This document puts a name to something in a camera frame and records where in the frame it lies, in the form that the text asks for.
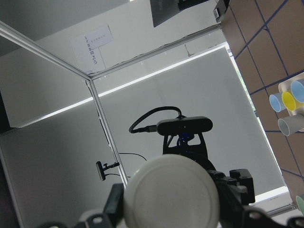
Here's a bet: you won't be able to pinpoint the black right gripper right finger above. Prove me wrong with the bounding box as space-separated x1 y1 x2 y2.
216 180 269 228

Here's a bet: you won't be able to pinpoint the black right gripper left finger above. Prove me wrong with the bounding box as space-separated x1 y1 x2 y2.
79 183 124 228

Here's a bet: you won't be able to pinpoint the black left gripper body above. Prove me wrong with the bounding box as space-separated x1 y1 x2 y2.
162 133 256 205

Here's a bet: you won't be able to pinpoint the pale cream plastic cup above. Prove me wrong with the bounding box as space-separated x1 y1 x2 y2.
123 155 220 228

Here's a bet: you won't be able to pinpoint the grey plastic cup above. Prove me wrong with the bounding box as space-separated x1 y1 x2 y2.
277 114 304 136

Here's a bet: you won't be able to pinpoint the light blue plastic cup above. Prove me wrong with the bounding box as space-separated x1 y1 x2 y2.
269 93 286 112
291 79 304 103

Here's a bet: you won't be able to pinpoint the yellow plastic cup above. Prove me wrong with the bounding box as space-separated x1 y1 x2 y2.
282 90 304 111

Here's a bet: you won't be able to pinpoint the stacked green blue bowls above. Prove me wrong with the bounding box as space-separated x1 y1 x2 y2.
295 194 304 215

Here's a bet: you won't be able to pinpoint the cream plastic tray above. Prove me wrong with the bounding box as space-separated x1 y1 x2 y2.
278 69 304 133

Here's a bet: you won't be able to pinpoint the black wall mounted camera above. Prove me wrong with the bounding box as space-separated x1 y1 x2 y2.
96 161 120 181

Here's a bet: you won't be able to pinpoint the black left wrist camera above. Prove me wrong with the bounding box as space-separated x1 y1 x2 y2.
156 116 213 136

